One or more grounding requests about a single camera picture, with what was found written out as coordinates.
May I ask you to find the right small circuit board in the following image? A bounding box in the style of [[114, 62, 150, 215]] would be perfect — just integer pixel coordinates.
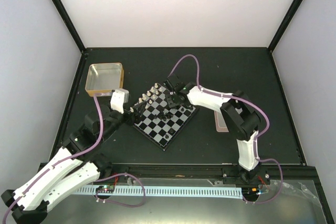
[[241, 187, 269, 196]]

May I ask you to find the left black frame post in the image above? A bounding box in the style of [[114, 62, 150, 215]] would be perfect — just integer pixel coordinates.
[[51, 0, 86, 54]]

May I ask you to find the light blue cable duct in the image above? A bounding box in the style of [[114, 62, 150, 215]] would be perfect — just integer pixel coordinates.
[[73, 185, 243, 199]]

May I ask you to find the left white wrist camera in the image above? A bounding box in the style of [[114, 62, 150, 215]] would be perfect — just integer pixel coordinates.
[[110, 88, 129, 114]]

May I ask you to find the right black frame post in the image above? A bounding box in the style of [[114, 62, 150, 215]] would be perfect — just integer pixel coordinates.
[[268, 0, 303, 53]]

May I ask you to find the black frame post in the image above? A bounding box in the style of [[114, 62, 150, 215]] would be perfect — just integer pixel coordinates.
[[268, 0, 303, 53], [51, 0, 86, 54]]

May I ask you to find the black front rail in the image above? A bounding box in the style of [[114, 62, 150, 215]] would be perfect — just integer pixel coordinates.
[[76, 163, 253, 183]]

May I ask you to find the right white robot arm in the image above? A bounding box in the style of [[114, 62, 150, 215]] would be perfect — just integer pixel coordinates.
[[163, 74, 260, 184]]

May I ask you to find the small green circuit board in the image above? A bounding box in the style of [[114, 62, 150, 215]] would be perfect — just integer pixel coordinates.
[[97, 185, 114, 194]]

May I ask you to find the pink metal tin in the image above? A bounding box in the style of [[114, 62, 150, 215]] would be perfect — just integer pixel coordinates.
[[214, 111, 228, 133]]

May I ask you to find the gold metal tin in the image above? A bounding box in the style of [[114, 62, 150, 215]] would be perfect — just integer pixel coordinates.
[[85, 62, 124, 97]]

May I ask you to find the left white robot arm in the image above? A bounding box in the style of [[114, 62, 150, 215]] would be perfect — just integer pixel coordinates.
[[1, 97, 146, 223]]

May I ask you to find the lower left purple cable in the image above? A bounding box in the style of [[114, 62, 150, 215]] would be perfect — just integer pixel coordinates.
[[96, 173, 146, 206]]

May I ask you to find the black white chess board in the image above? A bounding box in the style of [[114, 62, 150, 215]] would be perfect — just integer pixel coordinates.
[[134, 83, 198, 151]]

